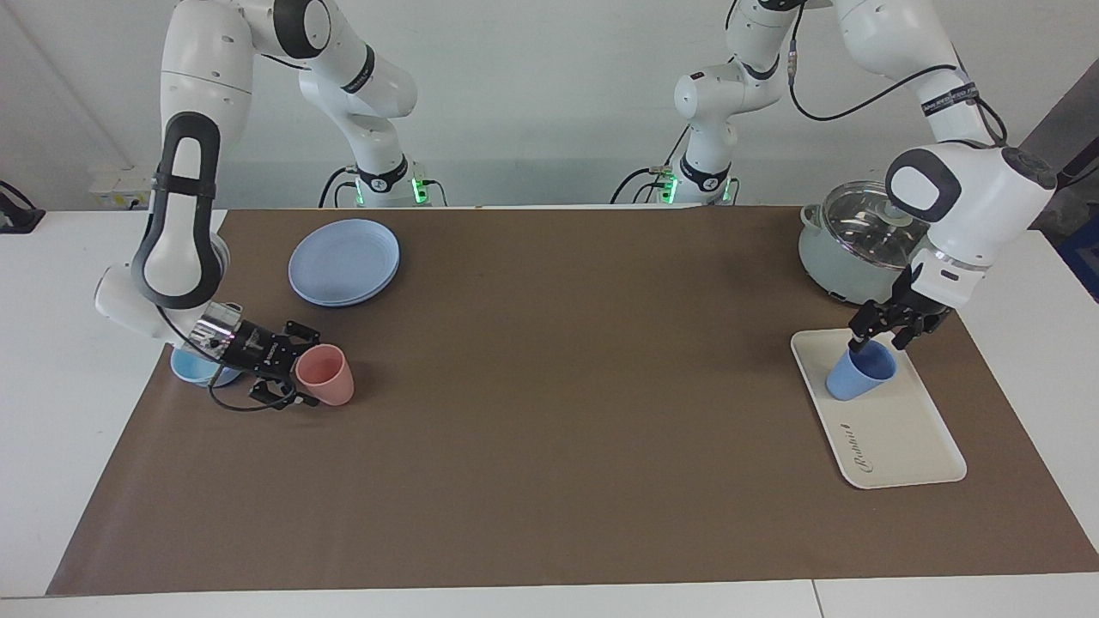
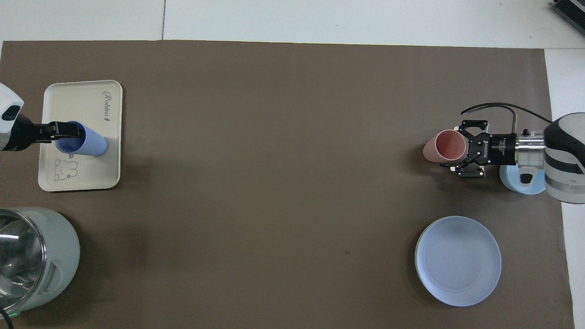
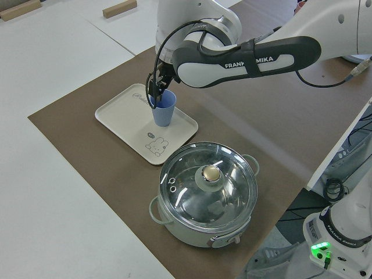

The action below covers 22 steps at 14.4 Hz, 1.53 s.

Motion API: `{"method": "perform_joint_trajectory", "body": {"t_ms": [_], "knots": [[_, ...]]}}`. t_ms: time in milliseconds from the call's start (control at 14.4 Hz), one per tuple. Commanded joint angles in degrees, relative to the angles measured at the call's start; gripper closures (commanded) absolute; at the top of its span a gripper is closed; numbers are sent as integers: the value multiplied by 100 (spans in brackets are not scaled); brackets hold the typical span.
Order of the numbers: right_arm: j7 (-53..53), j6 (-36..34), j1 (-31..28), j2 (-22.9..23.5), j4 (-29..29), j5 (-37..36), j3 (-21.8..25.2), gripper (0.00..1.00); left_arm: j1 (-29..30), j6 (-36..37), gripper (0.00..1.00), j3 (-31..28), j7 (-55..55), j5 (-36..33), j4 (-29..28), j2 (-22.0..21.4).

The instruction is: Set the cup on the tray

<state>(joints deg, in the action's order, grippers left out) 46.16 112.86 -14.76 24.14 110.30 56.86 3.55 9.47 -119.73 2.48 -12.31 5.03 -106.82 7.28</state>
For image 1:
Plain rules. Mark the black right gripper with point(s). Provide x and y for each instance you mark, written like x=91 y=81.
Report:
x=262 y=352

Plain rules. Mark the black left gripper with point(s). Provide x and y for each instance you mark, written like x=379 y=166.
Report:
x=908 y=292

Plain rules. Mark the pink plastic cup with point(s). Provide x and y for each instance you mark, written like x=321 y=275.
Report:
x=330 y=382

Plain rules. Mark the blue ribbed plastic cup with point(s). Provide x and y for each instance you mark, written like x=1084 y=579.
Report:
x=854 y=378

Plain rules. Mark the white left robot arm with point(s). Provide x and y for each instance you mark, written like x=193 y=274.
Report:
x=987 y=197

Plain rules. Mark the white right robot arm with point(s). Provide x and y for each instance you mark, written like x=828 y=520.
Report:
x=206 y=86

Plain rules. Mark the cream rabbit print tray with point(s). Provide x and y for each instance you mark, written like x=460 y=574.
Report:
x=901 y=429

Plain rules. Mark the pale green cooking pot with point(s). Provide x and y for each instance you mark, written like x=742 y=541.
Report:
x=824 y=266

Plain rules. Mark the light blue bowl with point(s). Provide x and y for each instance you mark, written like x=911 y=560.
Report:
x=193 y=369

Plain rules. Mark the glass pot lid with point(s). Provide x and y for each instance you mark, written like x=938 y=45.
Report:
x=850 y=219

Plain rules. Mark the blue round plate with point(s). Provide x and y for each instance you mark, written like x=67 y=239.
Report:
x=343 y=262

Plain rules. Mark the blue box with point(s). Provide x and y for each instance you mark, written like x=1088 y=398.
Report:
x=1083 y=257

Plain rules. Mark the dark grey panel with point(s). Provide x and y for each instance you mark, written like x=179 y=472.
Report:
x=1069 y=137

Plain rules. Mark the brown paper table mat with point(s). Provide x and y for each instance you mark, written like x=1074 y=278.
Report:
x=558 y=429

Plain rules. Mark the black clamp object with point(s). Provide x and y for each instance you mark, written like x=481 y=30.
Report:
x=17 y=219

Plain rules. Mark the white wall power socket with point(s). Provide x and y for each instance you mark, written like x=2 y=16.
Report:
x=120 y=189

